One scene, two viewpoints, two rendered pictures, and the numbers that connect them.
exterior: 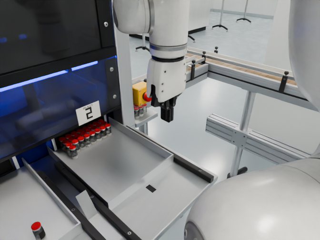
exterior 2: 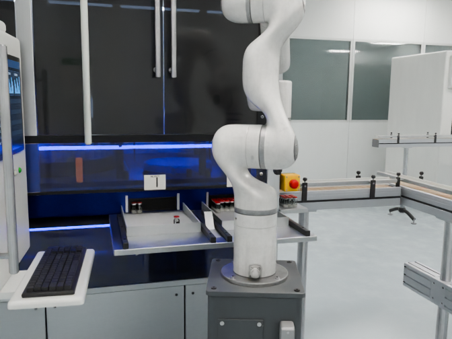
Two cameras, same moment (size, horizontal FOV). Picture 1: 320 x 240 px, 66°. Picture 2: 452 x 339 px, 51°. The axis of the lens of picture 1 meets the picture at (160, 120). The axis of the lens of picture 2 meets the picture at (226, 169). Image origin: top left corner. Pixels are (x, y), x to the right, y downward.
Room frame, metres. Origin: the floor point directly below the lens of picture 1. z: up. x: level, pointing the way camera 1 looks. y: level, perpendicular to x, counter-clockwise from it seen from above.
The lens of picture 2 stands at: (-1.01, -0.75, 1.35)
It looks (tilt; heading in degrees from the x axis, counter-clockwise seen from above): 8 degrees down; 31
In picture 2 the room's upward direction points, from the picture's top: 1 degrees clockwise
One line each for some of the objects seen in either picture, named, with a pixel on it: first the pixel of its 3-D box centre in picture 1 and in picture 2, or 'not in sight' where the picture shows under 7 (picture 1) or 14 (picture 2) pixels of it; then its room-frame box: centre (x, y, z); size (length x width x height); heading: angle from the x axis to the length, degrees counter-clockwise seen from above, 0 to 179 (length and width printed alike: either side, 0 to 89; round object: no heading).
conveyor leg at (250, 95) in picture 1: (240, 140); (444, 298); (1.28, -0.53, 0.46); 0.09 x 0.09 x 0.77; 47
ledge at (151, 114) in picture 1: (136, 114); (288, 207); (0.93, 0.10, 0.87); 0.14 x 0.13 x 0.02; 47
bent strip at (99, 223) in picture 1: (98, 216); (212, 224); (0.38, 0.15, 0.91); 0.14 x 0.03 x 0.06; 47
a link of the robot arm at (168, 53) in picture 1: (168, 48); not in sight; (0.55, -0.02, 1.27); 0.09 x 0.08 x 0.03; 137
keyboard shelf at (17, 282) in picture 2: not in sight; (44, 276); (-0.07, 0.49, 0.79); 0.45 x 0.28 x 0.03; 43
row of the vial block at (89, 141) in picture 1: (90, 138); (234, 205); (0.70, 0.25, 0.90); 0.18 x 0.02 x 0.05; 137
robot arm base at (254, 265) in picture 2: not in sight; (255, 243); (0.14, -0.15, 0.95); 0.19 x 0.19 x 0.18
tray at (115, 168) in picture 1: (109, 154); (242, 212); (0.63, 0.17, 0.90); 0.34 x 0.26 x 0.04; 47
